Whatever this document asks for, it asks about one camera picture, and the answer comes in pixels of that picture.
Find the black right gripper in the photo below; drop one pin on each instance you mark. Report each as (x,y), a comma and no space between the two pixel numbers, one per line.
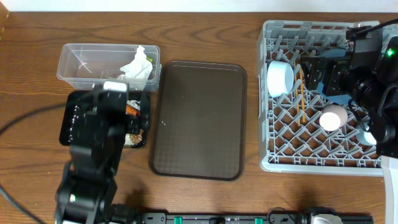
(334,70)

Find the orange carrot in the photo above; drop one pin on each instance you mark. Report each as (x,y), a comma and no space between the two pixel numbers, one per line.
(132,111)

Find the aluminium foil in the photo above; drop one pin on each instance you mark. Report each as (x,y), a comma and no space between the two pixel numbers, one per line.
(122,76)

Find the small light blue bowl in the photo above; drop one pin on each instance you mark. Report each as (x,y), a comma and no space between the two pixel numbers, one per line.
(280,78)

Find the large blue bowl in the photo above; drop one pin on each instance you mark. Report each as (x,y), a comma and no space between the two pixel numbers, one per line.
(338,99)

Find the brown shiitake mushroom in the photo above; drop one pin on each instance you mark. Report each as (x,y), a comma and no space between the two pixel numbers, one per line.
(135,138)

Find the white rice grains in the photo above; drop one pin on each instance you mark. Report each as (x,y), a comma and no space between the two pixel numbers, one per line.
(70,117)

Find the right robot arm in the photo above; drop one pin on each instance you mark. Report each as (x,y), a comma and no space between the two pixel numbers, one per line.
(368,74)

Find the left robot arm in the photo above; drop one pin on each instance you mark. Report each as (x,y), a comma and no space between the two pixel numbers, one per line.
(94,128)

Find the black waste tray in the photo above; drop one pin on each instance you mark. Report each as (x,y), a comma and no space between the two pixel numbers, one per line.
(136,95)

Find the grey dishwasher rack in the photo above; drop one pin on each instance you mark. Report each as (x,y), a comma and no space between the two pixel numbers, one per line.
(288,145)

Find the pink cup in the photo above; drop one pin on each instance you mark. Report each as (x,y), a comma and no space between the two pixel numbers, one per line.
(333,117)

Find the brown plastic tray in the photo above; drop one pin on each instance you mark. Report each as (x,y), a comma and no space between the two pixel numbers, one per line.
(200,121)

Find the clear plastic bin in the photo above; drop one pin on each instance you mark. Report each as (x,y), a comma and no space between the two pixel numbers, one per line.
(85,65)

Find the light blue cup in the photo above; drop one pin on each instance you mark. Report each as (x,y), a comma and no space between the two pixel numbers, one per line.
(365,138)

